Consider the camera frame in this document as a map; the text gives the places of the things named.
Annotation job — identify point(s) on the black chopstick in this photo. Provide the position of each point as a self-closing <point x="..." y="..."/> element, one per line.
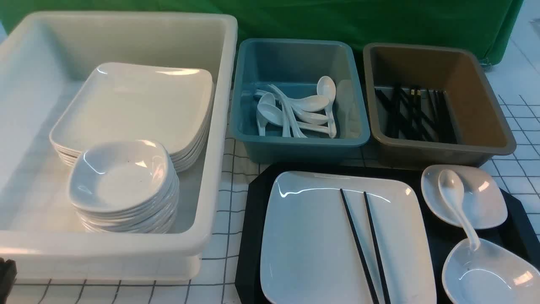
<point x="358" y="245"/>
<point x="382" y="276"/>

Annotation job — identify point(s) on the stack of white square plates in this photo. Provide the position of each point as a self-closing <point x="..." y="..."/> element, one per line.
<point x="121" y="101"/>

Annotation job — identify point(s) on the black serving tray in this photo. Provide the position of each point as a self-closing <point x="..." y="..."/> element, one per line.
<point x="516" y="234"/>

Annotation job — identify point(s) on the white spoon in bin far left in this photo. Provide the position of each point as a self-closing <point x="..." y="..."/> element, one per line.
<point x="262" y="122"/>

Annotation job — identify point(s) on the stack of small white bowls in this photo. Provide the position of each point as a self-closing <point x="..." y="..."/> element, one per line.
<point x="125" y="187"/>

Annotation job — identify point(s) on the blue plastic bin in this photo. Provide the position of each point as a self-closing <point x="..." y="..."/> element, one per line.
<point x="295" y="67"/>

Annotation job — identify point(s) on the white ceramic soup spoon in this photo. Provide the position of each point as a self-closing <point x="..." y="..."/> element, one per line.
<point x="452" y="191"/>

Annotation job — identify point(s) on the bundle of black chopsticks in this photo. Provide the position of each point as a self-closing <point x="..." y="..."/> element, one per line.
<point x="416" y="113"/>

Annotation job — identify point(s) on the white spoon in bin middle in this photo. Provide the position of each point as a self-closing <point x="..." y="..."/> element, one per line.
<point x="314" y="103"/>

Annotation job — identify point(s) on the large white square plate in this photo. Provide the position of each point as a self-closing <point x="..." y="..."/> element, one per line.
<point x="309" y="254"/>

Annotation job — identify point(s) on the small white bowl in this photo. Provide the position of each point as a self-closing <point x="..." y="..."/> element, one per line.
<point x="483" y="203"/>
<point x="489" y="275"/>

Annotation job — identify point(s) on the brown plastic bin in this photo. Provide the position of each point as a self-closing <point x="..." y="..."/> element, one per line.
<point x="481" y="127"/>

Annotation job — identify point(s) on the white spoon in bin upright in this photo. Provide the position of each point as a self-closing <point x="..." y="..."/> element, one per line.
<point x="327" y="88"/>

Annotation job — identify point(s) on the large white plastic tub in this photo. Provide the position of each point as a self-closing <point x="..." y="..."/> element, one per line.
<point x="43" y="63"/>

